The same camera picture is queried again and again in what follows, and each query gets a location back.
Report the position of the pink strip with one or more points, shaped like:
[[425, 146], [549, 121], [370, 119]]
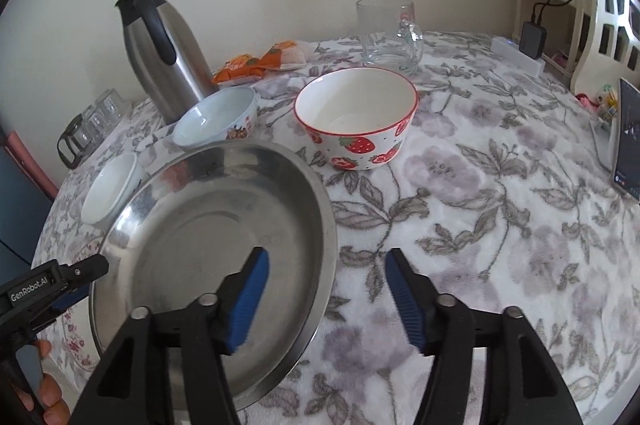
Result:
[[30, 160]]

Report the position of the small colourful toys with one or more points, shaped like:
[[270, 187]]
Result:
[[606, 105]]

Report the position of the strawberry print bowl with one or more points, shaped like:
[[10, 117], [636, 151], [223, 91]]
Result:
[[360, 145]]

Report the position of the small plain white bowl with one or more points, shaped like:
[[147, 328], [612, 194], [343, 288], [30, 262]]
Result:
[[107, 190]]

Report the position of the black charger adapter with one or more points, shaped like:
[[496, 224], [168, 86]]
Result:
[[532, 40]]

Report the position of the white plastic shelf rack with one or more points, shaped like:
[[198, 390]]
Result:
[[597, 5]]

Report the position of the orange snack packet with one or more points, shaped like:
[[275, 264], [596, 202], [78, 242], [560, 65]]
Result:
[[235, 71], [277, 55]]

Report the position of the white bowl with cartoon print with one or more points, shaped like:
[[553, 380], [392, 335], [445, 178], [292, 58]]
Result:
[[215, 120]]

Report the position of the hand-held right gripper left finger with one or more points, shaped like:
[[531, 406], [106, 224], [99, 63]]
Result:
[[250, 300]]

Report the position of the stainless steel thermos jug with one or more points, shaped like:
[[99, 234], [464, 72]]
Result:
[[165, 70]]

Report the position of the person's left hand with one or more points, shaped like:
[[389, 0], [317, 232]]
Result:
[[52, 397]]

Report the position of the white power strip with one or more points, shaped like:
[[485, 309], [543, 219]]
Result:
[[510, 52]]

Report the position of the white phone stand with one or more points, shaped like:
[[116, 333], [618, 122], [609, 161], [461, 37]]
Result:
[[602, 145]]

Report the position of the grey floral tablecloth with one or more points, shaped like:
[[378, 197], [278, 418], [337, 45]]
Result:
[[475, 230]]

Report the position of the dark blue panel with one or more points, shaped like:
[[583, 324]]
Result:
[[20, 215]]

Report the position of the pink floral plate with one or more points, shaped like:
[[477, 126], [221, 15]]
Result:
[[75, 345]]

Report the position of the clear glass mug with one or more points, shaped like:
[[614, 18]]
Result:
[[380, 40]]

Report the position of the large stainless steel plate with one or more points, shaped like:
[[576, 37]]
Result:
[[200, 215]]

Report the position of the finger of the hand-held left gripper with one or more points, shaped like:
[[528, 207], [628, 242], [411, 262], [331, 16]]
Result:
[[70, 301], [87, 269]]

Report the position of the smartphone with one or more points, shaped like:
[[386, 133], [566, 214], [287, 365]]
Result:
[[627, 140]]

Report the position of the small clear drinking glass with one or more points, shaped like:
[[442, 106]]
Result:
[[107, 112], [120, 102], [91, 122]]

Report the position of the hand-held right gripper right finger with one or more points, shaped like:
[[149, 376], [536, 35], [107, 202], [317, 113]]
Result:
[[405, 300]]

